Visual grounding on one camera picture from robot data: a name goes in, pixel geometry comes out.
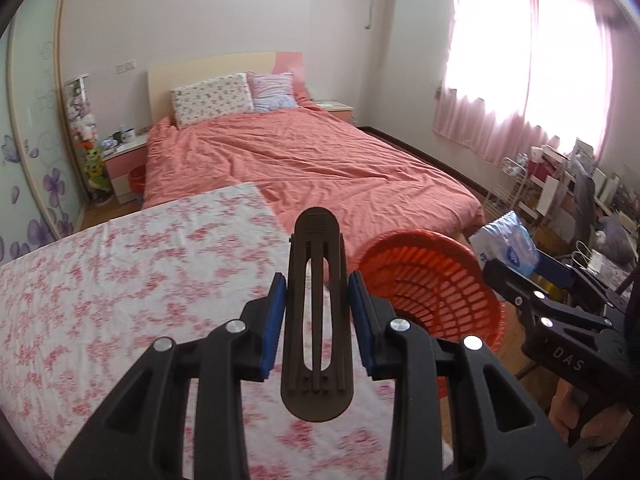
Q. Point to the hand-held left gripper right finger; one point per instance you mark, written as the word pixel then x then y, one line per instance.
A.
pixel 362 332

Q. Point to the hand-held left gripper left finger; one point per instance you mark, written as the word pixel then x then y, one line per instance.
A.
pixel 272 332

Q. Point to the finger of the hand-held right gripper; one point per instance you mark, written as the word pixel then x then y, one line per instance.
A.
pixel 510 285
pixel 575 280

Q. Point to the brown slotted plastic piece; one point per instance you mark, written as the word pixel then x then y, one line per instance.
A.
pixel 295 310

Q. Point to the large orange plastic basket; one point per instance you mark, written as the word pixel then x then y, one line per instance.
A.
pixel 430 270

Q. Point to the person's right hand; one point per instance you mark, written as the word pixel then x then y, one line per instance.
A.
pixel 585 410

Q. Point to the blue and white tissue pack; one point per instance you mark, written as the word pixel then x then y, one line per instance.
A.
pixel 507 242

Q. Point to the grey plastic bag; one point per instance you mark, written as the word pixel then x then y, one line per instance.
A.
pixel 617 240

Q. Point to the floral bed sheet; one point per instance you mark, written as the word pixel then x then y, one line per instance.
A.
pixel 125 285

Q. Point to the bed with salmon cover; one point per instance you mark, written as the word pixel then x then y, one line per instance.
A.
pixel 310 160

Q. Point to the small orange waste basket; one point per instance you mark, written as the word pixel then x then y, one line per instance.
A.
pixel 137 182

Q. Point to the pink and white nightstand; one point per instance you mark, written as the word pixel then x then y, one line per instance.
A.
pixel 122 165

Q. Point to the pink nightstand with book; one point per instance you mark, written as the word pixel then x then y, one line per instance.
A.
pixel 335 109

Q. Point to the pink curtain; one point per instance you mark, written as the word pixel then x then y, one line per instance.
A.
pixel 525 60

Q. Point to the floral print pillow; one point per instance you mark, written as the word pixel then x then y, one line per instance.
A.
pixel 210 100

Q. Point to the pink striped pillow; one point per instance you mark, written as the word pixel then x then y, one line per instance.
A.
pixel 272 91

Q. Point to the white and dark mug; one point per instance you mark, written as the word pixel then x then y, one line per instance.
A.
pixel 122 136

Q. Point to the plush toy display column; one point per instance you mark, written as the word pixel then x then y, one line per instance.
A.
pixel 87 135

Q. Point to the beige and pink headboard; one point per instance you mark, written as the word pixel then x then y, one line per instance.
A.
pixel 200 67

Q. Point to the flower print sliding wardrobe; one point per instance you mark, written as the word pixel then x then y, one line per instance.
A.
pixel 35 160

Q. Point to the air conditioner pipe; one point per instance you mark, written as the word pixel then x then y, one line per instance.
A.
pixel 372 0

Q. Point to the white wall switch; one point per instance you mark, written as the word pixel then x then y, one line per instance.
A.
pixel 126 65

